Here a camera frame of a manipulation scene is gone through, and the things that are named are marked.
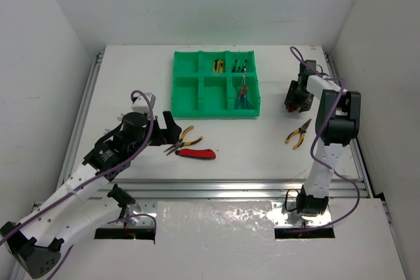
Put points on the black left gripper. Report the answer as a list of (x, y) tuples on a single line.
[(162, 132)]

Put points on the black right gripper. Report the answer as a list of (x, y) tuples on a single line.
[(305, 105)]

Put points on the red black box cutter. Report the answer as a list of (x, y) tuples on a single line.
[(292, 108)]

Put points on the red black utility knife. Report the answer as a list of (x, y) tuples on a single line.
[(206, 154)]

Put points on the blue red handle screwdriver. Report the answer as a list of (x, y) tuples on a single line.
[(240, 100)]

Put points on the yellow black utility knife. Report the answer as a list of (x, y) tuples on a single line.
[(216, 66)]

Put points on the small yellow black cutter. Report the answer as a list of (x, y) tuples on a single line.
[(221, 66)]

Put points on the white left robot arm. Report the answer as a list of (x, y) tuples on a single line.
[(37, 241)]

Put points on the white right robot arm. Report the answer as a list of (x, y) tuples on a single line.
[(337, 124)]

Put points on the green six-compartment bin tray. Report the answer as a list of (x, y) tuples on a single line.
[(198, 93)]

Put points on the yellow handle needle-nose pliers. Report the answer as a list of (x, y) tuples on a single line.
[(181, 142)]

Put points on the aluminium front rail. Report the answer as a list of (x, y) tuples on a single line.
[(249, 201)]

